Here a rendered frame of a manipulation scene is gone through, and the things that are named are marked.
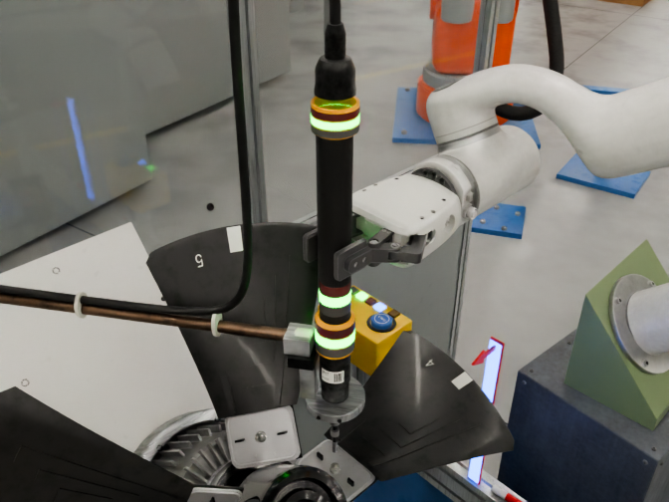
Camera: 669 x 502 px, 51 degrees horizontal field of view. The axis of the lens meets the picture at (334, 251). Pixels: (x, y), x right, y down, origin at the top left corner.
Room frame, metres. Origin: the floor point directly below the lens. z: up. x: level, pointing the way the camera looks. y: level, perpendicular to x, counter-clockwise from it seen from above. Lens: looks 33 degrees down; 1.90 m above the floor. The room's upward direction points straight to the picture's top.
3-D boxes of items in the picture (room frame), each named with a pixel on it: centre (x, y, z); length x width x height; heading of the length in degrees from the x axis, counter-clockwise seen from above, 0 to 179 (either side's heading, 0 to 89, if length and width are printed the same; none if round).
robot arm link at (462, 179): (0.70, -0.12, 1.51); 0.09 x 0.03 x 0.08; 44
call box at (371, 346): (1.04, -0.06, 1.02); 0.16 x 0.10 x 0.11; 44
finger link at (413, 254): (0.61, -0.08, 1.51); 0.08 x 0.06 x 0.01; 13
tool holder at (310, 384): (0.58, 0.01, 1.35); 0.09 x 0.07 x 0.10; 79
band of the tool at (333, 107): (0.58, 0.00, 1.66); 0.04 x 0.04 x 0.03
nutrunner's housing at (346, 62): (0.58, 0.00, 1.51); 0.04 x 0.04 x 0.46
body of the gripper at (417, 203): (0.66, -0.08, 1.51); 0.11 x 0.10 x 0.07; 134
